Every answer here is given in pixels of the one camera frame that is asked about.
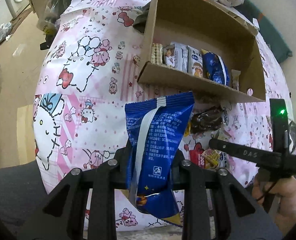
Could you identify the beige snack bar packet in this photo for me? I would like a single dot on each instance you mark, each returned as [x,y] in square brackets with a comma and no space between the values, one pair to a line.
[235,79]

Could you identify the blue snack bag in box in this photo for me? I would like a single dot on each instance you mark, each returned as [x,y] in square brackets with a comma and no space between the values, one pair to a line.
[214,68]

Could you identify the cardboard box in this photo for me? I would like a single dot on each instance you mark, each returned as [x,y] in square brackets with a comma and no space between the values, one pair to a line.
[202,24]

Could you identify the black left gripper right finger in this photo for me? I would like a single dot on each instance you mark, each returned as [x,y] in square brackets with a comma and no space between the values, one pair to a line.
[217,206]

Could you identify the blue snack bag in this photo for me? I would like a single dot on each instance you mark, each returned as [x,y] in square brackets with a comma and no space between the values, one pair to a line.
[214,68]
[155,129]

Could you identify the red snack packet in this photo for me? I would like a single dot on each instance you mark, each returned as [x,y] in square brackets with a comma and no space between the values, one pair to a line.
[196,155]

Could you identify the white cartoon snack packet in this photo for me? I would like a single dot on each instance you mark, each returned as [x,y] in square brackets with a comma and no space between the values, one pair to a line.
[175,55]

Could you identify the pink Hello Kitty bedsheet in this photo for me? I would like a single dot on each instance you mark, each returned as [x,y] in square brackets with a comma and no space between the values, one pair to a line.
[91,73]

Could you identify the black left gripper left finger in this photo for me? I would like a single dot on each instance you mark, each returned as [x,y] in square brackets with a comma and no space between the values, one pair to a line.
[82,205]

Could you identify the yellow small snack packet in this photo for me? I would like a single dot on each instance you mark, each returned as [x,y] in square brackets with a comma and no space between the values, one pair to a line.
[212,158]

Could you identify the wafer biscuit packet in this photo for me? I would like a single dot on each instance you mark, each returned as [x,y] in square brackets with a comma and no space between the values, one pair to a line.
[157,53]

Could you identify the right hand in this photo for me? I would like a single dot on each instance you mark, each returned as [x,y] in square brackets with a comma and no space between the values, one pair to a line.
[285,219]

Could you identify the dark chocolate pastry packet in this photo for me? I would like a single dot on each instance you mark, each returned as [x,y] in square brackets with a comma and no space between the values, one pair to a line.
[208,120]

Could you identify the white rice cake packet in box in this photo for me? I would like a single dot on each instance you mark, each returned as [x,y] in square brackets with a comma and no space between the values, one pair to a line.
[195,62]

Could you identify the dark grey cloth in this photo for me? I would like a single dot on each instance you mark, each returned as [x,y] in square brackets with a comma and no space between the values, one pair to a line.
[140,21]

